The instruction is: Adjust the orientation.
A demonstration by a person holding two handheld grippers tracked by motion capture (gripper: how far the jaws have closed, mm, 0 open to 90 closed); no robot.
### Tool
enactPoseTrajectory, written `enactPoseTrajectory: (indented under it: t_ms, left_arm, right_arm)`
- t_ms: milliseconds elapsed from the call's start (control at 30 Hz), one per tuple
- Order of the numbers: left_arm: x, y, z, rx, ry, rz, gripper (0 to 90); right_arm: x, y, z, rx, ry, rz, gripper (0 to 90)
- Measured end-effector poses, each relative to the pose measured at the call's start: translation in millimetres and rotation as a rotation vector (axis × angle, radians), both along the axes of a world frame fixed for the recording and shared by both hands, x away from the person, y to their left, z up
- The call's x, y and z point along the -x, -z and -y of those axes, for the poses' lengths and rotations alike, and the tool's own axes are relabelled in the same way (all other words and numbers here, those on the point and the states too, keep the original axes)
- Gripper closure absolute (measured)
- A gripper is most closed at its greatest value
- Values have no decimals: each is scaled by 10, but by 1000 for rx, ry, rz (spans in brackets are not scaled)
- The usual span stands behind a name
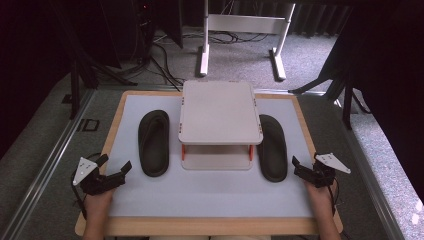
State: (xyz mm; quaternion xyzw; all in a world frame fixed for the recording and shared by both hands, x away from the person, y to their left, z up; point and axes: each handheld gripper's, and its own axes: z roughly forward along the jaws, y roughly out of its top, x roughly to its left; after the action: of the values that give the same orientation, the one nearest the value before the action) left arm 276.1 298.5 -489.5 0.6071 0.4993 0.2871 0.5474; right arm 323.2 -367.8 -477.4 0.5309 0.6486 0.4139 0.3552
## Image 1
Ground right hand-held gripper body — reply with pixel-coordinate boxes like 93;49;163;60
294;152;352;189

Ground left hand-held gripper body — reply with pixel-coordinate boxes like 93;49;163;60
72;156;127;197

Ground black shoe insole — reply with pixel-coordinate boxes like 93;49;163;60
257;114;289;183
137;109;171;178

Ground white two-tier shoe rack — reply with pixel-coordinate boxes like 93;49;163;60
177;79;265;171

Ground person's right hand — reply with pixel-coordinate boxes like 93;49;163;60
304;181;335;216

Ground person's left hand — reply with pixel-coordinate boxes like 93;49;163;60
82;186;115;219

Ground black floor socket plate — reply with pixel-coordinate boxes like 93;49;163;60
77;118;101;132

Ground black tripod stand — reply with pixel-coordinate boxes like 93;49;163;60
68;49;138;120
288;63;373;131

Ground black computer tower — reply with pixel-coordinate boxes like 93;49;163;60
99;0;157;65

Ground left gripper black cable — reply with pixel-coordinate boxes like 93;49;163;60
70;178;88;220

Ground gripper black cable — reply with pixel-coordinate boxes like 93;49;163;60
328;179;341;217
70;178;88;220

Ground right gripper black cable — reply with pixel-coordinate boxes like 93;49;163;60
328;179;341;217

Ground metal floor rail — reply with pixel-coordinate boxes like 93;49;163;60
0;87;97;240
334;99;406;240

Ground black floor cables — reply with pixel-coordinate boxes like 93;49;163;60
181;29;271;45

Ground white desk frame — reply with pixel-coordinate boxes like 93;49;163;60
198;0;297;82

